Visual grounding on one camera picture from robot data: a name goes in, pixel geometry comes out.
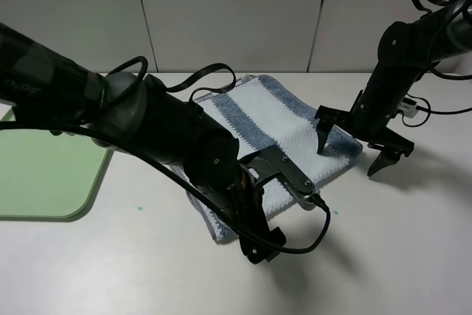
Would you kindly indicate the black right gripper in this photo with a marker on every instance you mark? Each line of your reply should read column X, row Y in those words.
column 367, row 121

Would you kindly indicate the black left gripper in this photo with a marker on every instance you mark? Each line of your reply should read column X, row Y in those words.
column 240, row 198

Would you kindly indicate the blue white striped towel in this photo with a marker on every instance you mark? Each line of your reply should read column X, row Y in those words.
column 260, row 112

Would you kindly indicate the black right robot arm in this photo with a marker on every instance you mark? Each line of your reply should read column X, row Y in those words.
column 405, row 53

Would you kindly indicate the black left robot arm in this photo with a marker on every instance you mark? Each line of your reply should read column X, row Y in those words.
column 134, row 112

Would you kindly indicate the green plastic tray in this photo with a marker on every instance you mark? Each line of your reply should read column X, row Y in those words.
column 49, row 178

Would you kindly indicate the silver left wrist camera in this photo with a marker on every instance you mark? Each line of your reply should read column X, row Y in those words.
column 272, row 163

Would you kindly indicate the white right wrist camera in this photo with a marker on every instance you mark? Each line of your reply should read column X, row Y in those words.
column 408, row 108

